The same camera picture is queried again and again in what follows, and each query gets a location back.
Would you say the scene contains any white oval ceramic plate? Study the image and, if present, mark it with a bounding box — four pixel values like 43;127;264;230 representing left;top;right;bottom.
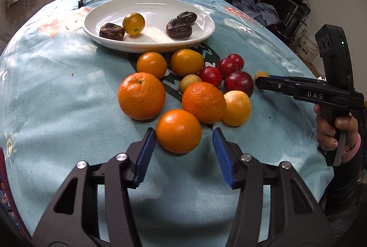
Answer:
83;0;215;53

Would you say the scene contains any yellow-green tomato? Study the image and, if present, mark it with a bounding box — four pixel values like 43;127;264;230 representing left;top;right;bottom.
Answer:
122;13;146;36

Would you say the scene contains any person's right hand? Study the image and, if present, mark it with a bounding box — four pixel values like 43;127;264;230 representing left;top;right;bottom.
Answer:
314;104;361;153

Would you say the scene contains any small olive-yellow fruit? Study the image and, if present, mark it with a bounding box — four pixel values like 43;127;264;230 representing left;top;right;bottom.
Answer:
179;74;202;94

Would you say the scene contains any light blue patterned tablecloth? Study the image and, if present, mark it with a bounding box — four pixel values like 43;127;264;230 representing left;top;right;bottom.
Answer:
1;0;334;246

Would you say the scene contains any small yellow fruit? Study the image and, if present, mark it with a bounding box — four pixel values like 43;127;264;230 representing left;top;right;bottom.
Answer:
254;71;269;80

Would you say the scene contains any white plastic bucket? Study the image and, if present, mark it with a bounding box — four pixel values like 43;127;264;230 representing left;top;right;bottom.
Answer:
295;30;318;63

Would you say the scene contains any pale yellow round fruit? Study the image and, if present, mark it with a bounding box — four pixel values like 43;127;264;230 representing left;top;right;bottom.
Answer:
222;90;252;127

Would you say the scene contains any black shelf with electronics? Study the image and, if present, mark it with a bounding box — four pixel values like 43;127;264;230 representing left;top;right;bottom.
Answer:
254;0;310;44

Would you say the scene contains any smooth orange tangerine front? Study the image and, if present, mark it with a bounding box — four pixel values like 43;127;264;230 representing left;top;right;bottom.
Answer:
156;109;202;154

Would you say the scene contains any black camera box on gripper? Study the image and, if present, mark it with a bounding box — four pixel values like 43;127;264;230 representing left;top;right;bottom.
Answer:
315;24;354;92

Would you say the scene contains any dark red plum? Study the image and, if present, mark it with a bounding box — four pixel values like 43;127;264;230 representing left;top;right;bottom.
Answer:
224;71;254;97

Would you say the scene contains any red smartphone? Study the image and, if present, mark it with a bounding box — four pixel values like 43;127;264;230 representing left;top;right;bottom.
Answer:
1;148;32;243

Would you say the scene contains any red cherry tomato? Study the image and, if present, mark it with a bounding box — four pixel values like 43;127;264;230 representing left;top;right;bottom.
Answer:
217;58;238;79
198;66;222;87
228;53;245;71

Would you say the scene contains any large bumpy orange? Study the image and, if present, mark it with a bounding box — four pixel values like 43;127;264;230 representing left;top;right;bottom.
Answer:
118;72;165;121

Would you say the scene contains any dark wrinkled passion fruit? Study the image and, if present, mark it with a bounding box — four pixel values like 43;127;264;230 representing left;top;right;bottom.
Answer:
165;18;192;39

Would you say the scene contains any blue clothes pile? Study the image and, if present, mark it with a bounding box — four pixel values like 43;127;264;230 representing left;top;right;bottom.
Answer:
232;0;281;27

